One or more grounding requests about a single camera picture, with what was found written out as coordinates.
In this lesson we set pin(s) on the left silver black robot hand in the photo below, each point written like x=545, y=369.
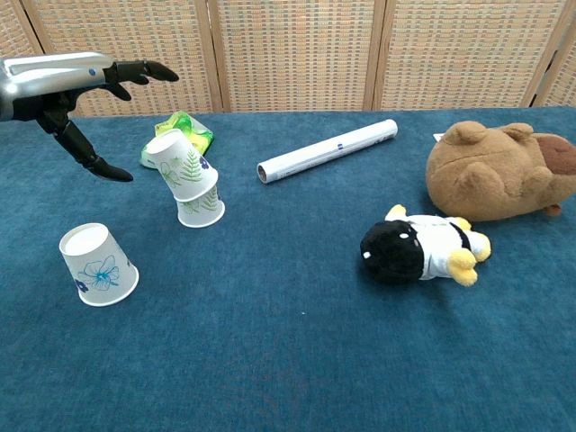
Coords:
x=45, y=81

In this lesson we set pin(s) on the white paper cup green leaves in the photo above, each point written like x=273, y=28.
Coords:
x=180, y=166

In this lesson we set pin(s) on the white paper cup blue flower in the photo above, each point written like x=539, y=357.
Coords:
x=96, y=270

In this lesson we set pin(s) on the white paper cup green fern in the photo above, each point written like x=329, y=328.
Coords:
x=200, y=213

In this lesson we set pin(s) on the green snack packet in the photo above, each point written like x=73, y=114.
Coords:
x=198, y=132

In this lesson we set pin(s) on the woven bamboo folding screen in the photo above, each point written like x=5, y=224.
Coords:
x=292, y=54

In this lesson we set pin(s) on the white paper tube roll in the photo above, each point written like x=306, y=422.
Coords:
x=324, y=153

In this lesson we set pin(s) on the blue carpet table cover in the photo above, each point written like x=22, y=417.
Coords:
x=270, y=351

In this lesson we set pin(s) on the black white penguin plush toy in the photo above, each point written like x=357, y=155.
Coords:
x=405, y=252

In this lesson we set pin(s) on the brown capybara plush toy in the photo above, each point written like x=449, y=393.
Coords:
x=495, y=175

